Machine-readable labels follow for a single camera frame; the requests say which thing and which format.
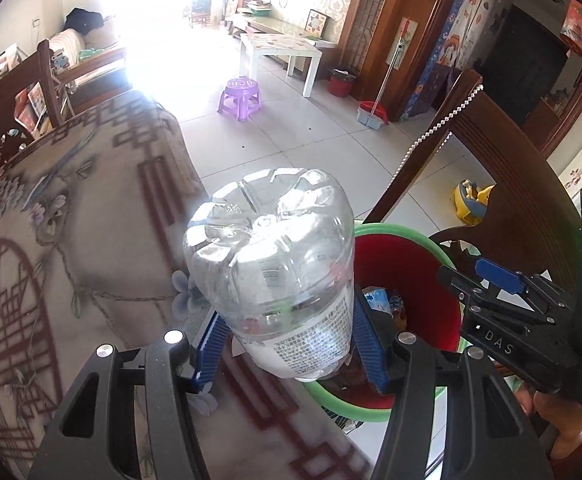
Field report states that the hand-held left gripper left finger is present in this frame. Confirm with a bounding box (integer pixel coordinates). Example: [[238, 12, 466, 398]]
[[26, 305, 223, 480]]

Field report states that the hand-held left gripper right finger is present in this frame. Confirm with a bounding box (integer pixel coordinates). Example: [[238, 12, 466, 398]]
[[351, 287, 556, 480]]

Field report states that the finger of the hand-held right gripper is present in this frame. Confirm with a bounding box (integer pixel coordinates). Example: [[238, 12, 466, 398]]
[[475, 257, 575, 322], [437, 265, 548, 327]]

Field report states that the red bin with green rim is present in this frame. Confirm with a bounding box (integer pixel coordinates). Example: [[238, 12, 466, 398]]
[[303, 222, 464, 423]]

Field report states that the clear plastic bottle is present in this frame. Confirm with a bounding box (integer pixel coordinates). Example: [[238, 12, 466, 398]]
[[181, 167, 357, 381]]

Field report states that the person's right hand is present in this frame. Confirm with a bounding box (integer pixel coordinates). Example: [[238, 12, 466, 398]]
[[513, 385, 582, 456]]

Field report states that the yellow toy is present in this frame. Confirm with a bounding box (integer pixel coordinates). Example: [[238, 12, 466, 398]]
[[452, 179, 496, 226]]

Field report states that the wooden chair with curved back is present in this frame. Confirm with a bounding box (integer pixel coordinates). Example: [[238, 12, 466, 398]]
[[356, 70, 582, 281]]

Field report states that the dark door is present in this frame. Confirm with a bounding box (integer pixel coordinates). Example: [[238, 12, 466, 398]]
[[476, 4, 569, 126]]

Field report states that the colourful cartoon poster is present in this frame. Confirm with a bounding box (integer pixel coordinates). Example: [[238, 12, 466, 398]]
[[403, 0, 504, 121]]

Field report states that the red bucket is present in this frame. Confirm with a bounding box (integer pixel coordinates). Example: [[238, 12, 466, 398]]
[[327, 67, 358, 97]]

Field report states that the red lantern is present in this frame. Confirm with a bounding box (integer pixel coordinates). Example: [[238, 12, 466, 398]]
[[560, 0, 582, 58]]

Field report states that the purple plastic stool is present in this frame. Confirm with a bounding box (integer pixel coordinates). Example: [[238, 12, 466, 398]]
[[217, 76, 263, 122]]

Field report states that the framed checker picture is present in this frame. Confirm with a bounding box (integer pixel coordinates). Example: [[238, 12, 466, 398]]
[[304, 9, 329, 40]]

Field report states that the white coffee table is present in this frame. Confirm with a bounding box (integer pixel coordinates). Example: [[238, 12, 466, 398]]
[[239, 32, 338, 98]]

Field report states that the wooden sofa with cushions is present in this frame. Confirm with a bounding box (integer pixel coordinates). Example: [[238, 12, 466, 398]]
[[46, 27, 129, 103]]

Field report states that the wooden dining chair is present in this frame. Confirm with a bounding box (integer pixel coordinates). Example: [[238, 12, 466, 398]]
[[0, 40, 69, 186]]

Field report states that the low glass-top television cabinet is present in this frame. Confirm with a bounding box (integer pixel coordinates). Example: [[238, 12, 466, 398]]
[[228, 7, 312, 38]]

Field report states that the wooden armchair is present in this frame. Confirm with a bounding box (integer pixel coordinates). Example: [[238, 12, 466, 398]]
[[188, 0, 212, 28]]

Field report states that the black clothes pile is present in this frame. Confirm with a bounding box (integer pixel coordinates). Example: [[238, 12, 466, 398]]
[[65, 7, 104, 36]]

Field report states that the wall calendar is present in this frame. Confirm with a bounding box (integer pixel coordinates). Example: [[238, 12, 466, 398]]
[[386, 16, 418, 68]]

